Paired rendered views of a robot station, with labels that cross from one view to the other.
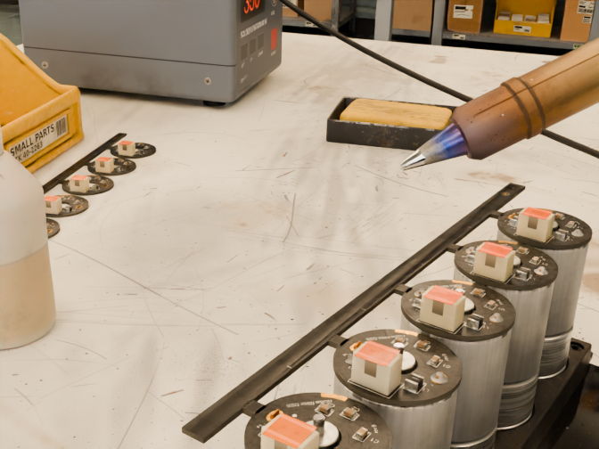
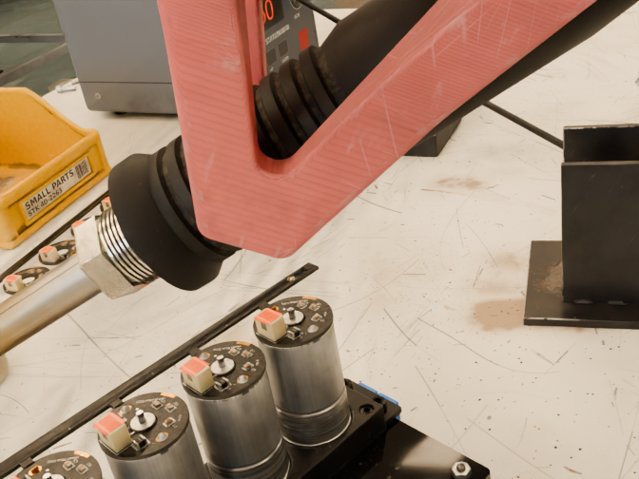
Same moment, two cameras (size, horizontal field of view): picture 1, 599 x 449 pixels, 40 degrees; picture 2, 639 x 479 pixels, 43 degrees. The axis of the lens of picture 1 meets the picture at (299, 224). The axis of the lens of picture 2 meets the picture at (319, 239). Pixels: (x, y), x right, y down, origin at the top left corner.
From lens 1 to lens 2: 15 cm
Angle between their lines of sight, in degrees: 16
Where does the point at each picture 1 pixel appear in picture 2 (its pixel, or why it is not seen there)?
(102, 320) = (42, 373)
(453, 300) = (110, 430)
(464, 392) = not seen: outside the picture
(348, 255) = not seen: hidden behind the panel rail
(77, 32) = (115, 66)
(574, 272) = (311, 362)
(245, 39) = not seen: hidden behind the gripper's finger
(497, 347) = (160, 462)
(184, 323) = (102, 374)
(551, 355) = (316, 428)
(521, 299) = (219, 407)
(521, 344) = (234, 438)
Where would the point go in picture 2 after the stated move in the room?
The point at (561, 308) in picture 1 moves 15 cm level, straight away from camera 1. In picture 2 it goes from (309, 392) to (492, 175)
